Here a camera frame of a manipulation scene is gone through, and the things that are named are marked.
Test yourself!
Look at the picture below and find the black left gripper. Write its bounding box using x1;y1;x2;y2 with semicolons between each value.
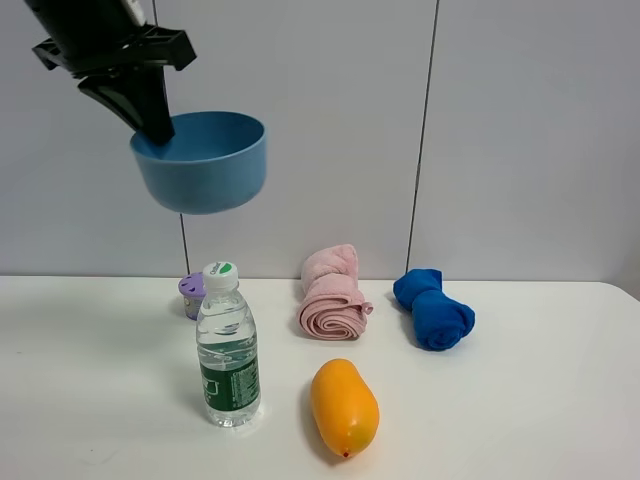
26;0;196;145

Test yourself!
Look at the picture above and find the blue plastic bowl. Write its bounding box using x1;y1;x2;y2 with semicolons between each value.
130;111;267;215

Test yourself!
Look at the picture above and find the purple air freshener jar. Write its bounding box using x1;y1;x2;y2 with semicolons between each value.
178;272;206;321

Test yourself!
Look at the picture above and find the clear water bottle green label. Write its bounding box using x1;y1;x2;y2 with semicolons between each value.
196;261;261;428

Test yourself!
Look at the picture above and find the pink rolled towel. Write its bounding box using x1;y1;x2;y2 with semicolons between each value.
297;244;373;341

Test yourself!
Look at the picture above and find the blue rolled towel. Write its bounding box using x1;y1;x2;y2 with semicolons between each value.
393;269;475;352

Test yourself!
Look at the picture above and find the yellow orange mango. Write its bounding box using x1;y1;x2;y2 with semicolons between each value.
310;358;380;459

